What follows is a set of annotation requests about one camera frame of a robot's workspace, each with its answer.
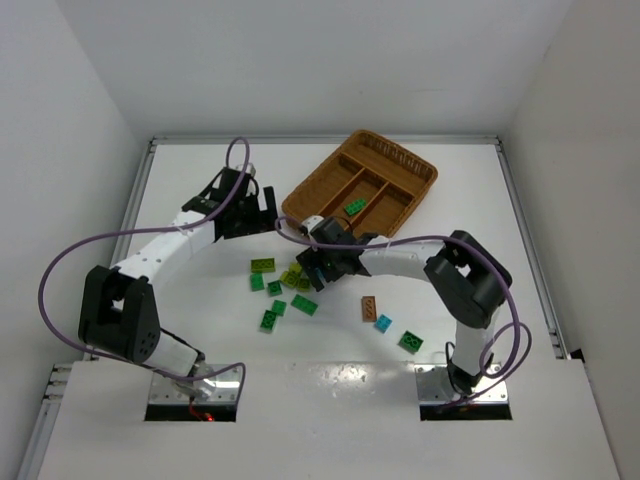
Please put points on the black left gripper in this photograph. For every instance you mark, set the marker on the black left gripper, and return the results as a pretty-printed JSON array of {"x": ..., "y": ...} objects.
[{"x": 257, "y": 215}]

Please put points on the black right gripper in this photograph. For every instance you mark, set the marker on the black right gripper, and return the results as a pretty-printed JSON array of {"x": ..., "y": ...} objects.
[{"x": 316, "y": 267}]

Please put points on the green 2x4 plate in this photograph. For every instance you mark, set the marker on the green 2x4 plate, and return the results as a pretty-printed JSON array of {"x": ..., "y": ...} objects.
[{"x": 355, "y": 206}]

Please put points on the small teal square lego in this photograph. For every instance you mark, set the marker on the small teal square lego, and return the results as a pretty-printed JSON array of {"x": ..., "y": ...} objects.
[{"x": 383, "y": 323}]

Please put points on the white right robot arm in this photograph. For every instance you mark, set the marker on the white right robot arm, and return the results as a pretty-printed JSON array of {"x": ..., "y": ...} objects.
[{"x": 469, "y": 281}]

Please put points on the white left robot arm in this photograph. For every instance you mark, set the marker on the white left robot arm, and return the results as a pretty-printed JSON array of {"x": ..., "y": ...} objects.
[{"x": 119, "y": 313}]

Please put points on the lime square lego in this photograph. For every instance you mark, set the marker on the lime square lego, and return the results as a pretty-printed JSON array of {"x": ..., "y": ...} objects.
[{"x": 304, "y": 284}]

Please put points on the lime lego tilted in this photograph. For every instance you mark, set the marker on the lime lego tilted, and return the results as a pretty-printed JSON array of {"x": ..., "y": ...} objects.
[{"x": 289, "y": 279}]

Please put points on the green 2x4 flat lego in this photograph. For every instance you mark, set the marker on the green 2x4 flat lego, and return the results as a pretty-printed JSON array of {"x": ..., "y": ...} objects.
[{"x": 304, "y": 305}]

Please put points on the small green lego middle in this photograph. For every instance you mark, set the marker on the small green lego middle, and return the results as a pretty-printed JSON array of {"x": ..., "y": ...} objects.
[{"x": 274, "y": 288}]

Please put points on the green square lego lower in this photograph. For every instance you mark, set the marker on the green square lego lower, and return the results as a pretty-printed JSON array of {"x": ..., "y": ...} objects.
[{"x": 279, "y": 307}]

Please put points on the green square lego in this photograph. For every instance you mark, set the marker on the green square lego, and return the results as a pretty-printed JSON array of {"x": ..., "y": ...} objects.
[
  {"x": 279, "y": 307},
  {"x": 256, "y": 281}
]

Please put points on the lime green 2x4 lego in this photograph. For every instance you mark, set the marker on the lime green 2x4 lego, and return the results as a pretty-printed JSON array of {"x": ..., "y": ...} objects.
[{"x": 262, "y": 265}]

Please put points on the green square lego left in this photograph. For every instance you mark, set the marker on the green square lego left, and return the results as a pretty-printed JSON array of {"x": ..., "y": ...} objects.
[{"x": 256, "y": 281}]

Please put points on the green lego upside down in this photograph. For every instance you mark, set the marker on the green lego upside down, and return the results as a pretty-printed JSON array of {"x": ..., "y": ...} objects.
[{"x": 268, "y": 321}]

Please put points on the brown flat lego plate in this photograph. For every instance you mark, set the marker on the brown flat lego plate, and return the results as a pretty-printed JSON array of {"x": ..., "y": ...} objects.
[{"x": 368, "y": 309}]

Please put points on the brown wicker divided basket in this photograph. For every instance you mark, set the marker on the brown wicker divided basket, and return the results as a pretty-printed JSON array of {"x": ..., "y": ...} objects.
[{"x": 392, "y": 179}]

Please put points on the green lego near right base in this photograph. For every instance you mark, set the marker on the green lego near right base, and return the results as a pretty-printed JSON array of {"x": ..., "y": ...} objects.
[{"x": 410, "y": 342}]

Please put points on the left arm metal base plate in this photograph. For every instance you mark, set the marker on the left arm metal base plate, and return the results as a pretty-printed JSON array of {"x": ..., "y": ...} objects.
[{"x": 221, "y": 387}]

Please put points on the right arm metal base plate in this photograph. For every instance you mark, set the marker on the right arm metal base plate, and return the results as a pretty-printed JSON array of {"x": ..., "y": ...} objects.
[{"x": 437, "y": 387}]

